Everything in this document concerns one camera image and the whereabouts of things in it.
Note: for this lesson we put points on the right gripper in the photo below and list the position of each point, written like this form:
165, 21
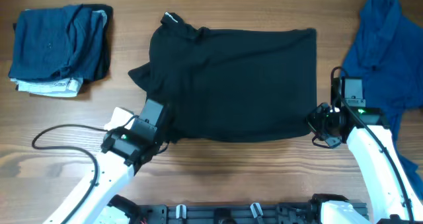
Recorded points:
318, 122

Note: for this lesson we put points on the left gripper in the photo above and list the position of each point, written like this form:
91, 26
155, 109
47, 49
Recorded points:
162, 128

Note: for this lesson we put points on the black t-shirt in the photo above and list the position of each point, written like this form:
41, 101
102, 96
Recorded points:
231, 85

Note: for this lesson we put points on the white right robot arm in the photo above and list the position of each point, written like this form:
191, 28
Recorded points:
366, 133

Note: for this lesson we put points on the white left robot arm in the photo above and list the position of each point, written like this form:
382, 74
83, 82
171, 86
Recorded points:
130, 141

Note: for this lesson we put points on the blue garment on right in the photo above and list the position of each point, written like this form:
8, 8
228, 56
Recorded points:
387, 55

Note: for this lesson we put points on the folded white garment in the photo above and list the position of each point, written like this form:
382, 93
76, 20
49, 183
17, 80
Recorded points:
66, 88

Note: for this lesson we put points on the folded black garment in stack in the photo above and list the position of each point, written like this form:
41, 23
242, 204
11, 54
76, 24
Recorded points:
97, 56

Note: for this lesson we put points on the folded navy blue garment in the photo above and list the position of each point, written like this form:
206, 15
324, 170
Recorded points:
50, 44

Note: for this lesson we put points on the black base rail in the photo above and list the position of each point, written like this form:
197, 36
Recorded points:
282, 213

